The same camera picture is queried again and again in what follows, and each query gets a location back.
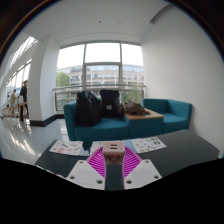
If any large black backpack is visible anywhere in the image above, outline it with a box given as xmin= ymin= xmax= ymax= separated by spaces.
xmin=75 ymin=90 xmax=102 ymax=128

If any metal window railing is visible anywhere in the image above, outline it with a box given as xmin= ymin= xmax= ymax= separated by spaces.
xmin=52 ymin=83 xmax=147 ymax=113

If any black backpack with label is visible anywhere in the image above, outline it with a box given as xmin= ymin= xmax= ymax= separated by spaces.
xmin=99 ymin=88 xmax=121 ymax=118

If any pink charger block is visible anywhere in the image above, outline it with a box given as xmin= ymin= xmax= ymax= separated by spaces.
xmin=102 ymin=141 xmax=126 ymax=167

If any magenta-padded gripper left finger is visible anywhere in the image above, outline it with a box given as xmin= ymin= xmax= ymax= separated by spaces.
xmin=65 ymin=146 xmax=116 ymax=191

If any teal sofa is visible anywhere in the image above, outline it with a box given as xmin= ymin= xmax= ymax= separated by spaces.
xmin=63 ymin=97 xmax=193 ymax=142

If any person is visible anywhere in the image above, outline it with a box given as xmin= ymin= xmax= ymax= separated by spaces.
xmin=9 ymin=88 xmax=18 ymax=116
xmin=18 ymin=79 xmax=29 ymax=123

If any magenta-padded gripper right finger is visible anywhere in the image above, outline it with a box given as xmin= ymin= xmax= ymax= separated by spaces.
xmin=114 ymin=146 xmax=163 ymax=191

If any brown jacket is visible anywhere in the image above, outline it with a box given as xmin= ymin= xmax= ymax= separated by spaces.
xmin=118 ymin=101 xmax=151 ymax=116

